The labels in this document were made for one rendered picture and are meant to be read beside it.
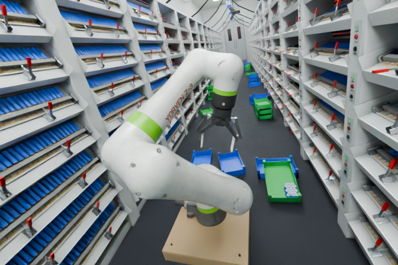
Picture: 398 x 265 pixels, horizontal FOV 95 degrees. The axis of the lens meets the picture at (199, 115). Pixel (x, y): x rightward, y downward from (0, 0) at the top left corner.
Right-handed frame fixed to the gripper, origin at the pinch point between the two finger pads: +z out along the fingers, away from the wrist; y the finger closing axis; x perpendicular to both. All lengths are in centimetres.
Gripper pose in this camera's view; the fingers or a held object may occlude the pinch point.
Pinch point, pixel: (216, 145)
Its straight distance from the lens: 83.8
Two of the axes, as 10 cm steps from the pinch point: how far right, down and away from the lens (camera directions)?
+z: -0.8, 8.8, 4.7
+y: -9.9, -1.3, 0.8
